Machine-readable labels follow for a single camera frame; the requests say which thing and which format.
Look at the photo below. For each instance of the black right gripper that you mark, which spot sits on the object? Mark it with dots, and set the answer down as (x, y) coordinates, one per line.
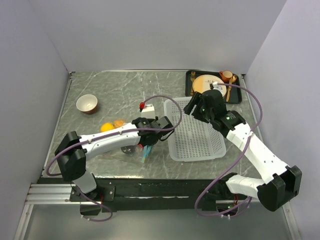
(188, 109)

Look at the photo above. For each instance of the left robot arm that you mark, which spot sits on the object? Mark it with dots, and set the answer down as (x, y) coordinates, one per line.
(74, 150)

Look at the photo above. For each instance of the white brown bowl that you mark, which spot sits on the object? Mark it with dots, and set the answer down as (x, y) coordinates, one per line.
(87, 104)

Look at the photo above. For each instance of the white plastic basket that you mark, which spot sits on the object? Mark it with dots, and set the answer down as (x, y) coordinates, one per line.
(192, 140)

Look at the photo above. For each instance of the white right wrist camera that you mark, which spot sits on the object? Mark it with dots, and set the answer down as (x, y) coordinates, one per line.
(215, 86)

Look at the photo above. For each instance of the cream orange plate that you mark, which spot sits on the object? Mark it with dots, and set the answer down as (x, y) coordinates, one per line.
(202, 83)

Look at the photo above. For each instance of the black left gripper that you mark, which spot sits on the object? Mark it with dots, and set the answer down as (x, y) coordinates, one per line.
(150, 120)

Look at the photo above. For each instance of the clear zip top bag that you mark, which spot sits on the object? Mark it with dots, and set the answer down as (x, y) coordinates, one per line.
(146, 150)

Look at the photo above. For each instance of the gold fork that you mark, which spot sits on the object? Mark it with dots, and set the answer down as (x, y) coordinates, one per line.
(192, 79)

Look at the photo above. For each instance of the gold spoon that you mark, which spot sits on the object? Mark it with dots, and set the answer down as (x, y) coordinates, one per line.
(231, 81)

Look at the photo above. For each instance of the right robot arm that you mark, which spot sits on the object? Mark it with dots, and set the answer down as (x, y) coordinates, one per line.
(279, 183)

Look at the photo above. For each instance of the dark purple mangosteen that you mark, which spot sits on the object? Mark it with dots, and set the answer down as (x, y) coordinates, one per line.
(129, 150)

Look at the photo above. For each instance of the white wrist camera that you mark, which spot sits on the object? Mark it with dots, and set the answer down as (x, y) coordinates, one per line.
(147, 111)
(215, 86)

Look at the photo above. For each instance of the orange coffee cup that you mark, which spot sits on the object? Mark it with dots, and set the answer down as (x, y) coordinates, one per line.
(226, 75)

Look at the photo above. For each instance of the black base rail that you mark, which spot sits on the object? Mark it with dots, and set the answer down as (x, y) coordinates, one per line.
(131, 194)

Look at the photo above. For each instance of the orange mango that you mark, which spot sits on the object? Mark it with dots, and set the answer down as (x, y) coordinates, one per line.
(118, 123)

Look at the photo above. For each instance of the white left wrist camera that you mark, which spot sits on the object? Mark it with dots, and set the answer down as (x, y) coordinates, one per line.
(147, 111)

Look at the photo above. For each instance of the yellow orange fruit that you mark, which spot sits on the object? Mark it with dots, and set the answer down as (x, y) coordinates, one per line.
(107, 127)

